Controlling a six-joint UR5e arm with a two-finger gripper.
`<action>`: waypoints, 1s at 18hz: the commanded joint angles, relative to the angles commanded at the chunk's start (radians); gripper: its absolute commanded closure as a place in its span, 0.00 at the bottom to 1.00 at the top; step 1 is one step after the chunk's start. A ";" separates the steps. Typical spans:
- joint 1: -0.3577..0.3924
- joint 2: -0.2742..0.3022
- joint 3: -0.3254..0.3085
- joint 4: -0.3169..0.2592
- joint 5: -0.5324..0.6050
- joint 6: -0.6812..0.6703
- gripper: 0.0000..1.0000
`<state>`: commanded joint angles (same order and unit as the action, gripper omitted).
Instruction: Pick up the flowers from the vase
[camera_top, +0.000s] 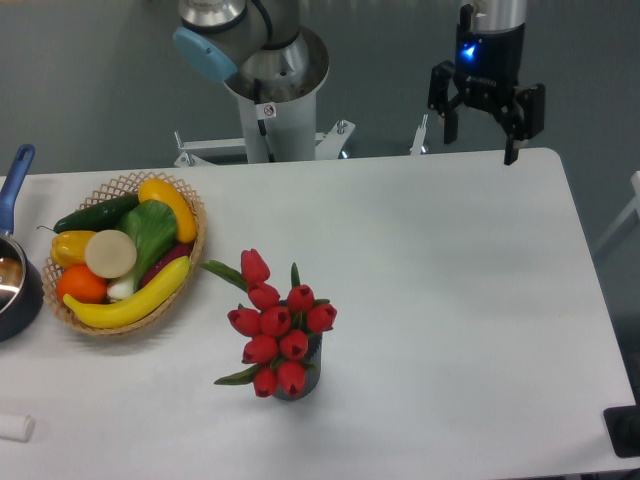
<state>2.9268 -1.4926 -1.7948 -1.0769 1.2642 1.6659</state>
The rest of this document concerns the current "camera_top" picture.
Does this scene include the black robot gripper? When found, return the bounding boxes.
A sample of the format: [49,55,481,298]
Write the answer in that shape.
[428,0,546,166]

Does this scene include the red tulip bouquet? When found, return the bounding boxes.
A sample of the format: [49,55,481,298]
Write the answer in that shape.
[201,249,337,398]

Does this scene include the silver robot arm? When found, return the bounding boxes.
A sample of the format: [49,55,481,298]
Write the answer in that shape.
[173,1,546,165]

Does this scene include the dark grey ribbed vase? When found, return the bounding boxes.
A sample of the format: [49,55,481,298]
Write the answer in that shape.
[274,334,323,401]

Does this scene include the purple eggplant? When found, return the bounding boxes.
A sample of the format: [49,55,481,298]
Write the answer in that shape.
[140,243,193,287]

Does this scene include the black device at table edge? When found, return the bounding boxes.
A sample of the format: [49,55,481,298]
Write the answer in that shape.
[603,405,639,458]

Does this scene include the green bok choy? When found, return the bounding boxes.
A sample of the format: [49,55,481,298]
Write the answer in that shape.
[107,200,177,302]

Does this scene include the dark green cucumber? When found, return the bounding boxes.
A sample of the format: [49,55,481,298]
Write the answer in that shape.
[38,194,139,234]

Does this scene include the beige round disc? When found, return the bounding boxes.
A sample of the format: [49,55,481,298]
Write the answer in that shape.
[84,230,137,279]

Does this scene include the yellow bell pepper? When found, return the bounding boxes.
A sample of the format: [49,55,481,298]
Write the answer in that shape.
[50,230,96,269]

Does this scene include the yellow banana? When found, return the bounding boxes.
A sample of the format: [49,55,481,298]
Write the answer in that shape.
[63,256,191,330]

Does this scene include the orange fruit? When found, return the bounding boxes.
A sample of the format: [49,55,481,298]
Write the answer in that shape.
[56,264,107,304]

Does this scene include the white cylinder object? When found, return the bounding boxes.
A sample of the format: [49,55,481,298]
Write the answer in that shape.
[0,413,35,443]

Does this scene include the white frame at right edge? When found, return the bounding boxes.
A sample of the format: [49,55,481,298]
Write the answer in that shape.
[593,171,639,259]

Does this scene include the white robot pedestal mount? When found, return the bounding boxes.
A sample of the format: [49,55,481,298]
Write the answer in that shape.
[173,84,430,168]

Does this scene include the dark pot with blue handle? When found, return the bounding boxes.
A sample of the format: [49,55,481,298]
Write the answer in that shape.
[1,144,43,342]

